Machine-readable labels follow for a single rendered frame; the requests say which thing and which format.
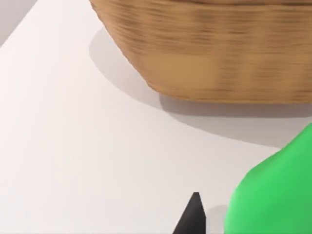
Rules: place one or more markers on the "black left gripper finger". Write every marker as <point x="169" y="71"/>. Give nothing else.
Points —
<point x="193" y="217"/>

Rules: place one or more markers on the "green bottle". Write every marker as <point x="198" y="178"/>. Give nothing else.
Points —
<point x="273" y="190"/>

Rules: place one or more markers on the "woven wicker basket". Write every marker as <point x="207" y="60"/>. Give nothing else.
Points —
<point x="209" y="51"/>

